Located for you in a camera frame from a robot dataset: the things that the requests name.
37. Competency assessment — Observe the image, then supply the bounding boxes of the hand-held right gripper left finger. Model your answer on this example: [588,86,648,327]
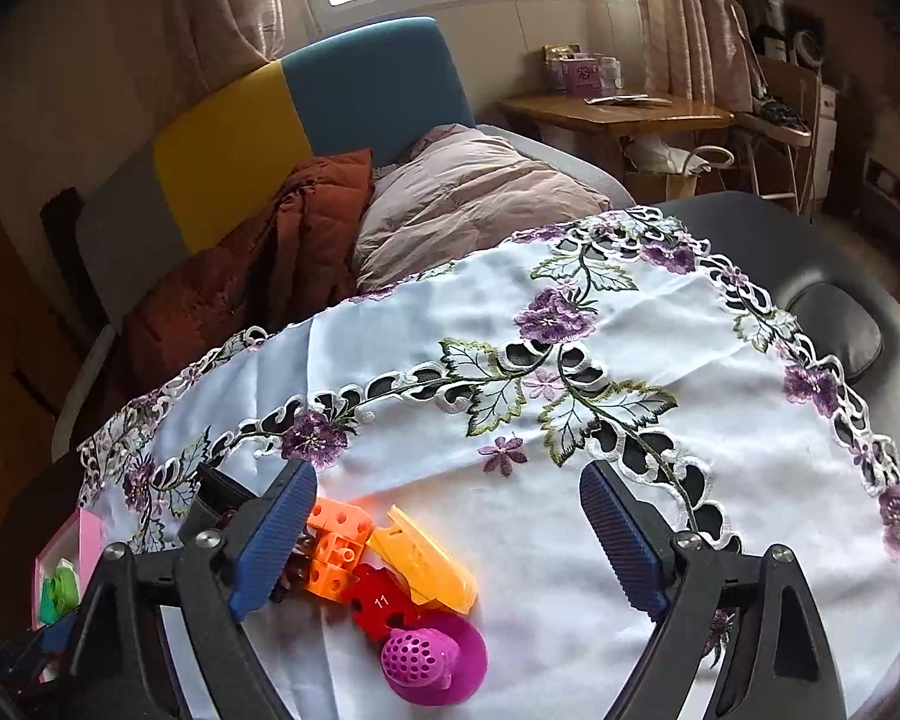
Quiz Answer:
[60,457,320,720]

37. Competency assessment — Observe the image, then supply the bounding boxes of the amber yellow plastic toy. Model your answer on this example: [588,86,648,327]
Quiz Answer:
[366,506,479,614]

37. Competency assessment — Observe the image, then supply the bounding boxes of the white paper bag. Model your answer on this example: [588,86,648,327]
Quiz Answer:
[624,139,736,200]

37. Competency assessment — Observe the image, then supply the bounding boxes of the orange plastic block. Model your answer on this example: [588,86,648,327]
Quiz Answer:
[300,496,372,605]

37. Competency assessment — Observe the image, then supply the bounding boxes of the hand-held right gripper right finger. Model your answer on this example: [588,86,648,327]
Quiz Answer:
[579,457,848,720]

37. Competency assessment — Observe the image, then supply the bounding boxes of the white embroidered floral tablecloth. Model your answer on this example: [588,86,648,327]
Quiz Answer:
[75,206,900,720]

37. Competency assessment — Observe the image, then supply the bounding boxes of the beige pillow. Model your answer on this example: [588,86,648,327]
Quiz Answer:
[352,124,635,293]

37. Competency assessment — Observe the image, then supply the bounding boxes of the pink shallow box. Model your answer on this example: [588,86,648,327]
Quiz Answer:
[31,506,106,631]

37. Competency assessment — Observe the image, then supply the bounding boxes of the cluttered storage shelf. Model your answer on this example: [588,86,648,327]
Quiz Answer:
[727,0,841,211]

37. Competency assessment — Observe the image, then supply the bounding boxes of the wooden desk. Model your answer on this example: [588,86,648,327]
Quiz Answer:
[499,94,736,188]

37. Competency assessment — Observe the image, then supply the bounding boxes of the items on bedside table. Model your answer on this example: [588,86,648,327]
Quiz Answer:
[544,43,623,97]

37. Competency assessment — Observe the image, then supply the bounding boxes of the brown figure toy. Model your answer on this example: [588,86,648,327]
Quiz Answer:
[270,517,320,605]

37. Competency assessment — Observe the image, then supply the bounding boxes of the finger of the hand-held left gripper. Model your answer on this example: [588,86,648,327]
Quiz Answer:
[193,460,263,533]

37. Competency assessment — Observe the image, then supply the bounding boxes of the rust brown quilted jacket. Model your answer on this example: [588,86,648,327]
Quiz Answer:
[124,148,376,398]

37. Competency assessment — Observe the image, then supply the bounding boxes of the red plastic puzzle piece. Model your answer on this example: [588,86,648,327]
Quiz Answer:
[343,562,425,642]

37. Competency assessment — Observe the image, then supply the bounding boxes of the grey yellow blue headboard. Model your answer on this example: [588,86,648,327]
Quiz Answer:
[75,15,477,323]

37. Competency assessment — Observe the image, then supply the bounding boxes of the lime green plastic toy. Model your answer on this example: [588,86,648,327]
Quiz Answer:
[39,561,85,625]

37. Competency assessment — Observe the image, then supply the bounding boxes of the purple perforated ball toy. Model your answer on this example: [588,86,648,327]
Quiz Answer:
[379,610,490,707]

